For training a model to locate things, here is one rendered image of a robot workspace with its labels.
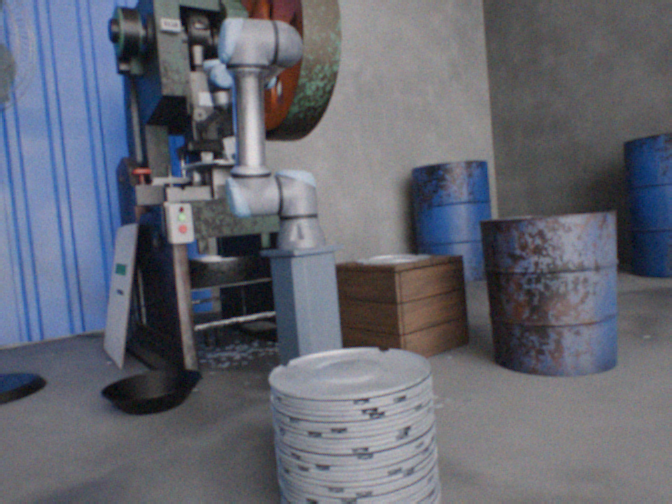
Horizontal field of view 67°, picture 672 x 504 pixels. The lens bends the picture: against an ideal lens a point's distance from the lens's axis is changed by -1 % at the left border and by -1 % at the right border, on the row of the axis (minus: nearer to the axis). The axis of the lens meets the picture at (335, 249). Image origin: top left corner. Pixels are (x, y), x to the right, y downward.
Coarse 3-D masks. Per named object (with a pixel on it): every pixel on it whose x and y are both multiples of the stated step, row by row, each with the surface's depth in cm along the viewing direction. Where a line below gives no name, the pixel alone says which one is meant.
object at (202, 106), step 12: (192, 72) 207; (192, 84) 207; (204, 84) 209; (192, 96) 207; (204, 96) 209; (204, 108) 209; (192, 120) 207; (216, 120) 209; (192, 132) 207; (204, 132) 206; (216, 132) 209
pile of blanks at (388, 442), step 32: (416, 384) 85; (288, 416) 85; (320, 416) 82; (352, 416) 80; (384, 416) 80; (416, 416) 83; (288, 448) 84; (320, 448) 80; (352, 448) 80; (384, 448) 80; (416, 448) 83; (288, 480) 86; (320, 480) 82; (352, 480) 80; (384, 480) 80; (416, 480) 84
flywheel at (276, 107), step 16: (256, 0) 243; (272, 0) 231; (288, 0) 220; (256, 16) 245; (288, 16) 221; (288, 80) 226; (272, 96) 240; (288, 96) 221; (272, 112) 242; (272, 128) 236
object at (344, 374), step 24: (312, 360) 103; (336, 360) 102; (360, 360) 98; (384, 360) 99; (408, 360) 97; (288, 384) 89; (312, 384) 88; (336, 384) 87; (360, 384) 85; (384, 384) 84; (408, 384) 82
